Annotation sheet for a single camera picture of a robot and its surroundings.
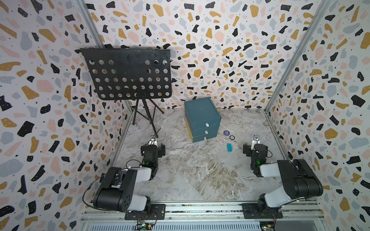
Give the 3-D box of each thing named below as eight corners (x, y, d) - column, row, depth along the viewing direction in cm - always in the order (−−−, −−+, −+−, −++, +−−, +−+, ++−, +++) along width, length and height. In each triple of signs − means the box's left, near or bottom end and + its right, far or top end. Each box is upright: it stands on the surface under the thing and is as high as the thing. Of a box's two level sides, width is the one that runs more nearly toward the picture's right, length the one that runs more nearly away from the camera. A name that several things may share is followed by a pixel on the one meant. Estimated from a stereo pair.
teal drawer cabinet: (193, 145, 102) (193, 125, 85) (186, 122, 116) (185, 101, 98) (217, 139, 106) (222, 119, 88) (207, 118, 119) (210, 96, 102)
